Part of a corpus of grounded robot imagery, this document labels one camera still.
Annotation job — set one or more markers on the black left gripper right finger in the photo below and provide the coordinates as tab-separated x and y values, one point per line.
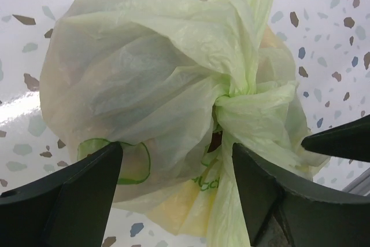
281	208

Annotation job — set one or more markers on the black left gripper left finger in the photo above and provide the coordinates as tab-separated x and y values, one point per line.
69	207

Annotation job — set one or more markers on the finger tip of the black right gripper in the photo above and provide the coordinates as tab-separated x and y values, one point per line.
350	141

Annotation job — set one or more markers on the green knotted plastic bag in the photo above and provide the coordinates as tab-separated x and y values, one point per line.
177	83

